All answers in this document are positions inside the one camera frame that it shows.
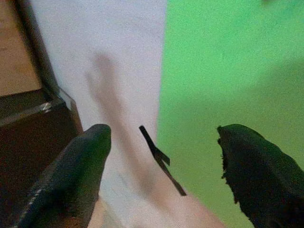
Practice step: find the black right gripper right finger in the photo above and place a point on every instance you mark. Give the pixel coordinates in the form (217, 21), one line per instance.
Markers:
(259, 175)

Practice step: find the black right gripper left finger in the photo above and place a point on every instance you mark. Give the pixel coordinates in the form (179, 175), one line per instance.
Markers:
(71, 171)

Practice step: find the dark brown wooden cabinet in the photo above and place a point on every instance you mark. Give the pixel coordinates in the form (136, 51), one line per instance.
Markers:
(31, 123)

